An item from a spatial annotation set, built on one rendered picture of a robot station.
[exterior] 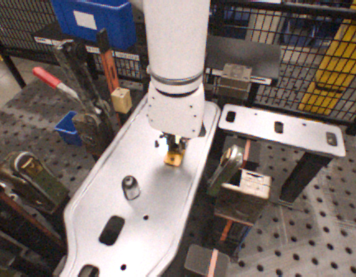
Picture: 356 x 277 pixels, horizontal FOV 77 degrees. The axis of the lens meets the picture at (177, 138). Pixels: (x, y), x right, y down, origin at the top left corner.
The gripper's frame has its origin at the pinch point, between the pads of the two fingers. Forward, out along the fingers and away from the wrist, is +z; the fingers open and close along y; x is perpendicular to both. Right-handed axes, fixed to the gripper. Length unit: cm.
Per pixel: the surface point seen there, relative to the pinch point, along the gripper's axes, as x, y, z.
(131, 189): -13.7, -4.0, -0.5
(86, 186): -14.7, -13.9, 2.6
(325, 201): 18, 46, 33
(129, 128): 3.0, -13.4, 3.0
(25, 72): 126, -226, 103
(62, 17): 37, -56, -6
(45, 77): -0.6, -28.6, -10.6
